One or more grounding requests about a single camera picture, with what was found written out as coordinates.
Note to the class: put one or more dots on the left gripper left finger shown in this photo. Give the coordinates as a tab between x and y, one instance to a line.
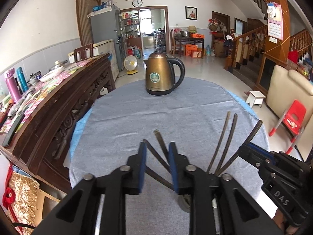
98	204

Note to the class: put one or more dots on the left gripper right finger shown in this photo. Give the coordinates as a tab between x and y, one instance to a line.
219	205

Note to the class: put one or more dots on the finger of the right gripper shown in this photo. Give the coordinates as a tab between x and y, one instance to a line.
258	151
255	161

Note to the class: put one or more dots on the black utensil holder cup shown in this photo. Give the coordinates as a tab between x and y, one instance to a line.
184	202

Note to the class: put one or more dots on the person right hand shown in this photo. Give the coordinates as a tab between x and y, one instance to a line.
281	222

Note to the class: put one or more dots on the red plastic child chair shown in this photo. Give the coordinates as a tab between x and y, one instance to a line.
292	118

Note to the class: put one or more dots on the grey tablecloth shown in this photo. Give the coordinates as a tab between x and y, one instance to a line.
192	116

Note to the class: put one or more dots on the small white stool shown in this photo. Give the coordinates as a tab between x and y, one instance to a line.
255	98

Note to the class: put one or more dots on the red gift bag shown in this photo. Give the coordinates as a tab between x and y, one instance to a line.
20	197

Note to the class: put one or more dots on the beige sofa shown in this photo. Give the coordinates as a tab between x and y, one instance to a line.
285	87

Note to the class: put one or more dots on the carved wooden sideboard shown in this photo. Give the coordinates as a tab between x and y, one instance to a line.
41	145

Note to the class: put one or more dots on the wooden stair railing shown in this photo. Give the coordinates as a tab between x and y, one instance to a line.
250	45

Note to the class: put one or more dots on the black smartphone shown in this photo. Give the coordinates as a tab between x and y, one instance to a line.
9	136

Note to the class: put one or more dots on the bronze electric kettle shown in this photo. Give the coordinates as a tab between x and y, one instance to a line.
160	77

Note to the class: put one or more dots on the dark wooden side table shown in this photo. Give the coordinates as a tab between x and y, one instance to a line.
180	40

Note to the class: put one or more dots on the purple thermos bottle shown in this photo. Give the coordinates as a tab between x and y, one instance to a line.
12	85

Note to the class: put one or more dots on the blue thermos bottle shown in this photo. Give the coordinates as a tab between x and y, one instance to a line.
22	80

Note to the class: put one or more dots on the small white electric fan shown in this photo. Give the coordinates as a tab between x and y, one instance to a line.
130	64

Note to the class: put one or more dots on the grey refrigerator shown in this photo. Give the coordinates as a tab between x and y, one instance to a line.
107	24

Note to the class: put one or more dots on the wall calendar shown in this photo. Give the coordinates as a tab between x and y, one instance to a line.
275	20

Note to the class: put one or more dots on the framed wall picture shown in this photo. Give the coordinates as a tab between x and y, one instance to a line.
190	13

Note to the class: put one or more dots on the round wall clock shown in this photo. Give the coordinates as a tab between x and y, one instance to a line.
137	3

